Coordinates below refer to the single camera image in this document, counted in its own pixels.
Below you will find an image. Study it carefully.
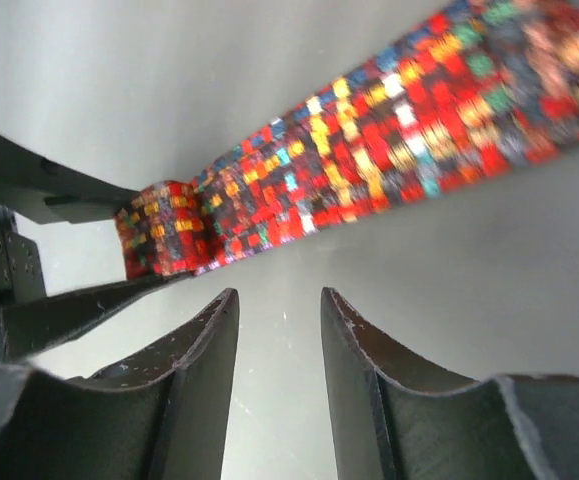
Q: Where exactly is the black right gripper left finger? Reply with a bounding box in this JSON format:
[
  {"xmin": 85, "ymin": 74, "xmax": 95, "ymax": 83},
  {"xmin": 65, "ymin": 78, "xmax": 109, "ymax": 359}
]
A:
[{"xmin": 0, "ymin": 289, "xmax": 239, "ymax": 479}]

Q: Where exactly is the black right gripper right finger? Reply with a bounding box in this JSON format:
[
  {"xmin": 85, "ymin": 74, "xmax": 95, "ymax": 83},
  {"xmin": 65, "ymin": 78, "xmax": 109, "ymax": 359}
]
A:
[{"xmin": 321, "ymin": 287, "xmax": 579, "ymax": 479}]

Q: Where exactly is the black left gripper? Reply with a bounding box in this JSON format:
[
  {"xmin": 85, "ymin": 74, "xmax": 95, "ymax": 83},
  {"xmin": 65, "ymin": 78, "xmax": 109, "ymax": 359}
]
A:
[{"xmin": 0, "ymin": 135, "xmax": 189, "ymax": 364}]

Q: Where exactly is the red multicolour checked tie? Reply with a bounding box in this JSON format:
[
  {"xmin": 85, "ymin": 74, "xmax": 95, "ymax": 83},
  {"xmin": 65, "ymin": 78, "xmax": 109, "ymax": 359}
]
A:
[{"xmin": 115, "ymin": 1, "xmax": 579, "ymax": 279}]

